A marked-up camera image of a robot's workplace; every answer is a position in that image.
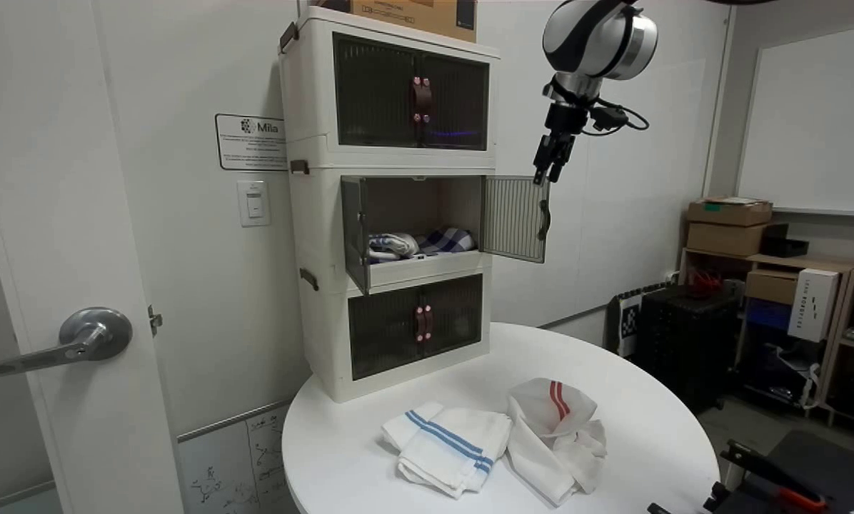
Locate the brown cardboard box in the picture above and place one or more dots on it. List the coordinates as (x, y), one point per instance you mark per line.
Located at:
(416, 12)

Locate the small cardboard box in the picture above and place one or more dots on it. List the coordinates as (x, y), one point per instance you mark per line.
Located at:
(770, 287)

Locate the wooden storage shelf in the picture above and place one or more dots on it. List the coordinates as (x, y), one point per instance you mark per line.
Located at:
(840, 359)

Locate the blue white folded cloth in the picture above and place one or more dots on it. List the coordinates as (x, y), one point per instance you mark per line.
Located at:
(449, 242)

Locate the black small device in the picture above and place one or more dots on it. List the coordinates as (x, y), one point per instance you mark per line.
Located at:
(787, 243)

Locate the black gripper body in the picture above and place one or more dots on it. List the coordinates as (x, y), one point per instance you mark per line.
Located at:
(563, 120)

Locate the white towel red stripes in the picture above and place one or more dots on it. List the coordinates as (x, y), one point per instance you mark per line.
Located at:
(549, 429)

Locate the black flat pad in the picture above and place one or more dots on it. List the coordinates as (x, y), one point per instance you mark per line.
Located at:
(840, 467)

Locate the white stacked storage cabinet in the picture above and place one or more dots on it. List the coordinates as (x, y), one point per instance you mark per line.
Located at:
(315, 239)

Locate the black floor cabinet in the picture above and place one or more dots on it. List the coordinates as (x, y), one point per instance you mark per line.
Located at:
(687, 347)

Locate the smoked translucent cabinet door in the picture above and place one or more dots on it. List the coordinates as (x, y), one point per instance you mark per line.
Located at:
(455, 315)
(383, 339)
(373, 90)
(459, 103)
(515, 219)
(356, 232)

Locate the flat cardboard box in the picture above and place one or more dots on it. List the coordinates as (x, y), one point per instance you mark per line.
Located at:
(726, 213)

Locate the white wall sign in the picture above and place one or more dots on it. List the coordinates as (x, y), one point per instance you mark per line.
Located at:
(249, 143)

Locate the white product box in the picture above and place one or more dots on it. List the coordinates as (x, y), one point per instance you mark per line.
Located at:
(812, 305)

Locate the plain cardboard box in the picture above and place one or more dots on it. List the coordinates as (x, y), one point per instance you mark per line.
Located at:
(725, 242)

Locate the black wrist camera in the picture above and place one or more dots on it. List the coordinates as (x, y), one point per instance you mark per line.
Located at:
(606, 115)

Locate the white light switch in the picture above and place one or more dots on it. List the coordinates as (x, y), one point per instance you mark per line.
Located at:
(252, 205)

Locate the white room door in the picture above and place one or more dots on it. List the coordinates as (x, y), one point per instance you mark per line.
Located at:
(56, 189)

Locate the white towel blue stripes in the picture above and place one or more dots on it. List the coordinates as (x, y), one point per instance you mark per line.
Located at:
(449, 447)

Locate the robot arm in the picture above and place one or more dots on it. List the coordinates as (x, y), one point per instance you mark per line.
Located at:
(597, 38)

